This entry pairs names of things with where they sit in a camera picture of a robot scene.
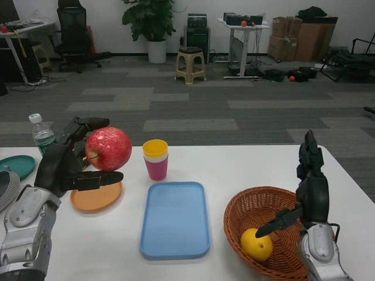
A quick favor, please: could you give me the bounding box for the yellow plastic cup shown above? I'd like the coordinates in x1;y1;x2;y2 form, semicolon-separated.
142;139;169;160

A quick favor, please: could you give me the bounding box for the white plastic cup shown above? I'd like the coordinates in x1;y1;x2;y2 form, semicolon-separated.
143;155;169;165

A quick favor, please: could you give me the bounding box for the white office desk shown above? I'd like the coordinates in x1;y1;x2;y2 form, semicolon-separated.
0;20;56;84

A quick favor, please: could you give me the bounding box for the red apple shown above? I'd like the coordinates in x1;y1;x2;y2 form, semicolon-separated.
85;126;133;172

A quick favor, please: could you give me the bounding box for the green leafy plant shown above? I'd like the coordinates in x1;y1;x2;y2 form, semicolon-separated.
121;0;178;42

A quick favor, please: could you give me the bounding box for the teal round plate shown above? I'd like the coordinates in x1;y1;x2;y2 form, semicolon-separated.
0;155;36;182

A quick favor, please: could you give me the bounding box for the clear water bottle green label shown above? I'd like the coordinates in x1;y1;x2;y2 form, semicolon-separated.
28;113;57;159

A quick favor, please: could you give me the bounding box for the black office chair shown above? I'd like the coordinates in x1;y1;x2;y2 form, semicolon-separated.
48;0;113;74

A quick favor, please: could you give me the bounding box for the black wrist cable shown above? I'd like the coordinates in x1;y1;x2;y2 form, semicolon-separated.
325;223;341;244

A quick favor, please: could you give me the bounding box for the yellow orange fruit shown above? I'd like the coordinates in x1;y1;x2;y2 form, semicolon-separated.
240;228;274;262

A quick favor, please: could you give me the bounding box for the large cardboard box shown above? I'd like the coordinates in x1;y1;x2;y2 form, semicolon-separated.
295;16;338;62

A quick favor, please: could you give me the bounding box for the stack of small cardboard boxes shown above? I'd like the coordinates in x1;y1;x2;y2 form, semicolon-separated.
268;16;302;62

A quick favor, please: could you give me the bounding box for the beige plastic stool dark seat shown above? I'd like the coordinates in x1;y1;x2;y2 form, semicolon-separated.
175;46;207;85

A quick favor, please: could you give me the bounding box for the green black computer tower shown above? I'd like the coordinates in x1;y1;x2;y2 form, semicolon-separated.
184;13;210;64

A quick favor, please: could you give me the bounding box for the white standing desk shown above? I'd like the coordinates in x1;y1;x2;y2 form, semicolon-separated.
216;17;271;80

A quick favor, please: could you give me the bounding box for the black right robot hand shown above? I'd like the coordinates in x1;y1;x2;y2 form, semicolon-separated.
254;129;330;238

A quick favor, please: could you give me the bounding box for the black equipment case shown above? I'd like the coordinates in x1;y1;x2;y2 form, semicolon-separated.
263;69;285;83
288;66;318;83

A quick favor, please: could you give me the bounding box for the orange round plate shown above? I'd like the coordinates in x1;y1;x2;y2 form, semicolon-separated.
70;180;123;214

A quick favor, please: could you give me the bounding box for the black bag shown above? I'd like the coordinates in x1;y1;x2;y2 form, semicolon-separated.
297;6;328;18

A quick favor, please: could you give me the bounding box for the blue plastic tray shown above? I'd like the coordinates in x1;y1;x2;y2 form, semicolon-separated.
139;181;212;261

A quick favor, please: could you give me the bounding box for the white plant pot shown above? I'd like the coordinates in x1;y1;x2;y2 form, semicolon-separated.
146;40;168;64

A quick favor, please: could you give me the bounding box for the pink plastic cup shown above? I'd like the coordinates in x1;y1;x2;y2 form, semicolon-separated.
143;156;169;181

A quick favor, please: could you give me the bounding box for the brown wicker basket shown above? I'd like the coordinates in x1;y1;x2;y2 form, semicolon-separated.
223;187;311;278

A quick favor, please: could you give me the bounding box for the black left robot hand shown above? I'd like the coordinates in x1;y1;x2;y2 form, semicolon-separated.
34;116;124;198

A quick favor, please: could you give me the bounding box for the black folding chair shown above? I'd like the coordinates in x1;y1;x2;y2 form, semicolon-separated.
319;37;375;84

